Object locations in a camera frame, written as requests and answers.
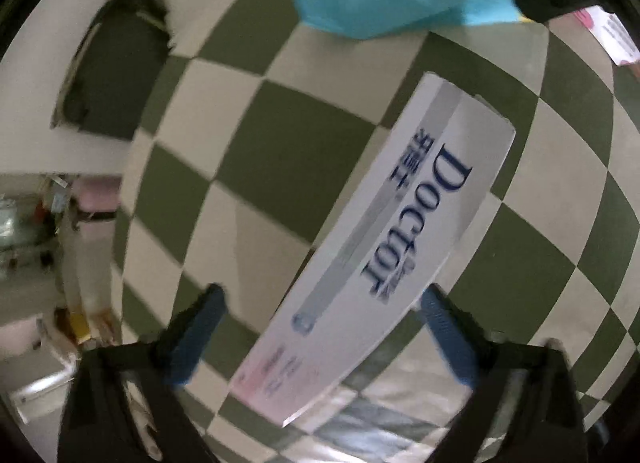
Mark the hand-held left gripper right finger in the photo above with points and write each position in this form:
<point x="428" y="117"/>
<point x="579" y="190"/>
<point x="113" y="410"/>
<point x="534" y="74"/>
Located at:
<point x="445" y="338"/>

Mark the white plastic flat packet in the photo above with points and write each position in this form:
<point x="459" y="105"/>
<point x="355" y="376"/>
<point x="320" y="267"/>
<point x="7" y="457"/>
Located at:
<point x="370" y="430"/>

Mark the yellow bin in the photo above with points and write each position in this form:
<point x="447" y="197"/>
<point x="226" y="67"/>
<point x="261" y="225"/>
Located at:
<point x="80" y="328"/>

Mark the pink floral paper bag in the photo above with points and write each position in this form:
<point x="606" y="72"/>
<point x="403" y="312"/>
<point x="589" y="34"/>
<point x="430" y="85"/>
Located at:
<point x="612" y="35"/>

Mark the pink suitcase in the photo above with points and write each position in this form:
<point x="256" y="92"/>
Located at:
<point x="95" y="195"/>

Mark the dark green folding cot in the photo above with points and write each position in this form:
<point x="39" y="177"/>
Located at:
<point x="115" y="78"/>

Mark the green white checkered tablecloth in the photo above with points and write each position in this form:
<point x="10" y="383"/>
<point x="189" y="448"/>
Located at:
<point x="300" y="143"/>

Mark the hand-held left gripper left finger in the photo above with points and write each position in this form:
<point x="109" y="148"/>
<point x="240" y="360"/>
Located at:
<point x="195" y="338"/>

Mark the white toothpaste box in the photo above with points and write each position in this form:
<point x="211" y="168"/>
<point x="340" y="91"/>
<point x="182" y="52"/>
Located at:
<point x="400" y="243"/>

